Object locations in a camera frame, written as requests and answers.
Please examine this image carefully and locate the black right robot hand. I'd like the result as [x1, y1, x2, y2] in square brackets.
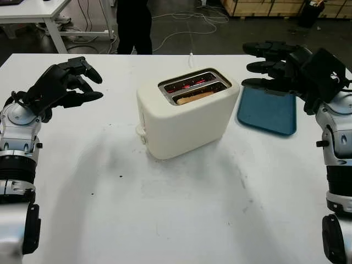
[241, 40, 346, 103]

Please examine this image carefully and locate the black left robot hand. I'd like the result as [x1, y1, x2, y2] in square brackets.
[26, 56, 104, 116]

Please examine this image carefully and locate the golden toast slice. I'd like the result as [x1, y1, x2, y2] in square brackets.
[177, 90, 216, 106]

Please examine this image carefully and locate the person in dark clothes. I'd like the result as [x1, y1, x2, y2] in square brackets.
[117, 0, 153, 55]

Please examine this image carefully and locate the cream two-slot toaster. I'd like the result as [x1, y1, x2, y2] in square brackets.
[136, 68, 240, 161]

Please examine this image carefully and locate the black trash bin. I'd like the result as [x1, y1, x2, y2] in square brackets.
[298, 0, 325, 28]

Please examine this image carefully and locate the blue plastic tray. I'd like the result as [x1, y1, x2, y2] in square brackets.
[236, 85, 298, 136]

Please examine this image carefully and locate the white office desk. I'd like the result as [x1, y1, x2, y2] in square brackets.
[0, 0, 116, 54]

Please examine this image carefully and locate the wooden crate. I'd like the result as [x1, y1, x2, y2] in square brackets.
[221, 0, 352, 20]

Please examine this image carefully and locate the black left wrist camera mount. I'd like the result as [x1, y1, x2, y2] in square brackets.
[34, 107, 53, 124]

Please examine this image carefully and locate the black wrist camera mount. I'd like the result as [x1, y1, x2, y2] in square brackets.
[34, 107, 53, 124]
[304, 97, 320, 116]

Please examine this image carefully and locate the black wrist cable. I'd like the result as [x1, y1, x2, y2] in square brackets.
[10, 90, 30, 107]
[334, 73, 352, 92]

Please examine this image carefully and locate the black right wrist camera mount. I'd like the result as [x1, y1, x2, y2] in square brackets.
[304, 97, 320, 116]

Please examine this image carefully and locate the white floor cable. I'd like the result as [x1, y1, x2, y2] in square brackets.
[152, 10, 229, 53]

